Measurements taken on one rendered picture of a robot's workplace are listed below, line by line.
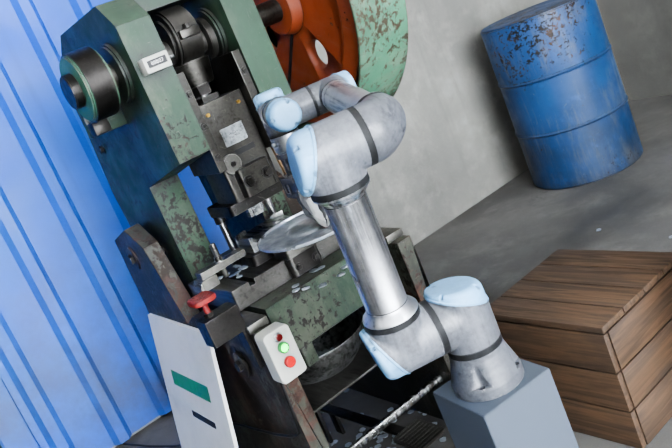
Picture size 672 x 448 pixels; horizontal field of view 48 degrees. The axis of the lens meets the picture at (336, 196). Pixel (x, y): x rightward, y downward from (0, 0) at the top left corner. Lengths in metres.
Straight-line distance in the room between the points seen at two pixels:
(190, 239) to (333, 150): 1.05
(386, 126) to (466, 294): 0.38
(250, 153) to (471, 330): 0.87
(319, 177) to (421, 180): 2.72
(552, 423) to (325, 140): 0.75
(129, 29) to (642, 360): 1.51
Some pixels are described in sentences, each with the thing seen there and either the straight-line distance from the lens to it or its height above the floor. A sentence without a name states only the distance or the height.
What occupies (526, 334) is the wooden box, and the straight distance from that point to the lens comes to 2.10.
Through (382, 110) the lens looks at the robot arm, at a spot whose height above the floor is 1.07.
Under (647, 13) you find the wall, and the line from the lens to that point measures 5.10.
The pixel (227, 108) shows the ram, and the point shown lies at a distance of 2.09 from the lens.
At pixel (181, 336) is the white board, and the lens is 2.38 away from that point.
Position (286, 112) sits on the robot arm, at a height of 1.10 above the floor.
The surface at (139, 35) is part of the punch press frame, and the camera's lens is 1.98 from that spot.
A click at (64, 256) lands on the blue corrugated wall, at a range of 3.17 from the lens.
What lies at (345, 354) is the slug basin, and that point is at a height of 0.37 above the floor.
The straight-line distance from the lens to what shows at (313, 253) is 2.09.
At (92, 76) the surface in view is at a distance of 1.97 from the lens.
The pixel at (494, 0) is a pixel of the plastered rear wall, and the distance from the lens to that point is 4.57.
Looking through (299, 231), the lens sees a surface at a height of 0.79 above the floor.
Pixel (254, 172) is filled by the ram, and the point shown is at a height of 0.95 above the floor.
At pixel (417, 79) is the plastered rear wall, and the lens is 4.08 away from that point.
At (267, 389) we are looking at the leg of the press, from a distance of 2.07.
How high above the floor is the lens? 1.26
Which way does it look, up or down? 13 degrees down
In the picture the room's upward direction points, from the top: 23 degrees counter-clockwise
